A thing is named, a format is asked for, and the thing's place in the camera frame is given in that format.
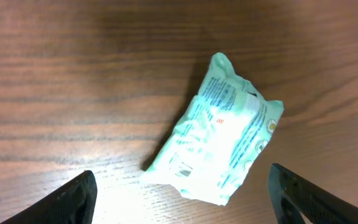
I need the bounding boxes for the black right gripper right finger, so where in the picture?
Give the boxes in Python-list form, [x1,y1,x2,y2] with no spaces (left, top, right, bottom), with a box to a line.
[268,163,358,224]

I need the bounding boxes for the mint green snack packet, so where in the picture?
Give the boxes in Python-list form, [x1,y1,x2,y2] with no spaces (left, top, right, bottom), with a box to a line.
[141,53,284,206]

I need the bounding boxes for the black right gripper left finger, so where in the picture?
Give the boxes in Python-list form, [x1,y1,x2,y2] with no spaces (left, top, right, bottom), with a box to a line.
[2,170,98,224]

